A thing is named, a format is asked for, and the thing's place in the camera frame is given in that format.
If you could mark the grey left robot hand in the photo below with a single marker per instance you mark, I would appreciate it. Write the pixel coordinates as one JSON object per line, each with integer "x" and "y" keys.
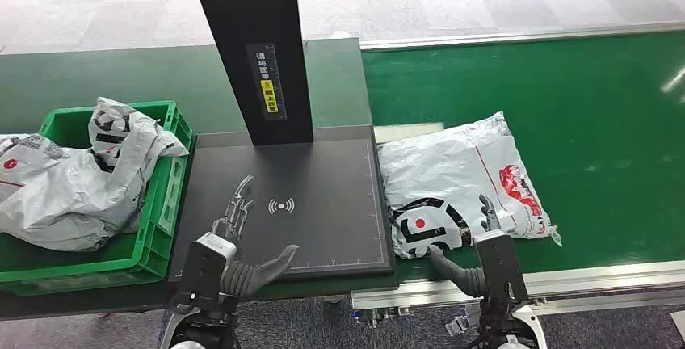
{"x": 251, "y": 279}

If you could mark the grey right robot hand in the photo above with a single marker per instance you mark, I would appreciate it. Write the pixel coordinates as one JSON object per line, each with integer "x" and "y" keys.
{"x": 463, "y": 279}

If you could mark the white mailer bag red print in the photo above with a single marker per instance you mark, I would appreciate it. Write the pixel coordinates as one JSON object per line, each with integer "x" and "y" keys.
{"x": 455, "y": 175}

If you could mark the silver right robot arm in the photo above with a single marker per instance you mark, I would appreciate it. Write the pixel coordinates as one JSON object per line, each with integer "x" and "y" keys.
{"x": 503, "y": 328}

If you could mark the metal clamp under conveyor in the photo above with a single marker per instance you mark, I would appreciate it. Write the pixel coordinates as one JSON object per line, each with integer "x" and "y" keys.
{"x": 460, "y": 325}

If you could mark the green plastic crate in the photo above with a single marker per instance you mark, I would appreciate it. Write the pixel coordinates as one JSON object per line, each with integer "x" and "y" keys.
{"x": 155, "y": 239}

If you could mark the crumpled white mailer bag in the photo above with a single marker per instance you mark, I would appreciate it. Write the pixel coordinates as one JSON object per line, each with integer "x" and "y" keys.
{"x": 80, "y": 202}

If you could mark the black and yellow column label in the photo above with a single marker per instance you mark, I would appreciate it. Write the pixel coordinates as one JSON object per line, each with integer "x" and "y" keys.
{"x": 266, "y": 81}

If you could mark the flat white mailer bag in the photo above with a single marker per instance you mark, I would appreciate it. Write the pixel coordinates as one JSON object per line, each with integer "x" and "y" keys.
{"x": 24, "y": 167}

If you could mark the black scanner column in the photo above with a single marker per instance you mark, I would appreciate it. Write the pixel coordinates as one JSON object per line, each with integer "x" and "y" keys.
{"x": 251, "y": 15}

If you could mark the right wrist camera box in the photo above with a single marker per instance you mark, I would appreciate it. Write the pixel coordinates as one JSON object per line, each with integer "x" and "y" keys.
{"x": 500, "y": 266}

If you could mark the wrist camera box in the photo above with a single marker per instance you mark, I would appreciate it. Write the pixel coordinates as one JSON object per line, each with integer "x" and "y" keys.
{"x": 500, "y": 266}
{"x": 206, "y": 271}

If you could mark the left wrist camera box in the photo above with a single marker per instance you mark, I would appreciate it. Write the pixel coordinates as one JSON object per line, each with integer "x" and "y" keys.
{"x": 206, "y": 271}

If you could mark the black scanner base plate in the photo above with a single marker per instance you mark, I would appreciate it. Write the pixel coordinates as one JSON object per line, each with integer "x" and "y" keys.
{"x": 321, "y": 229}

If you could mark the metal bracket under conveyor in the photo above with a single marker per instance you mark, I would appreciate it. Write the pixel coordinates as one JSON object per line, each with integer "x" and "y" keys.
{"x": 382, "y": 315}

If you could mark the wide aluminium conveyor rail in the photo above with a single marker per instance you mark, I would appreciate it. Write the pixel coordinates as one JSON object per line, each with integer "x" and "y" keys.
{"x": 588, "y": 279}

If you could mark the thin aluminium conveyor rail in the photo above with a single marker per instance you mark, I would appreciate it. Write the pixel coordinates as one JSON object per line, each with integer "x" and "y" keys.
{"x": 508, "y": 36}

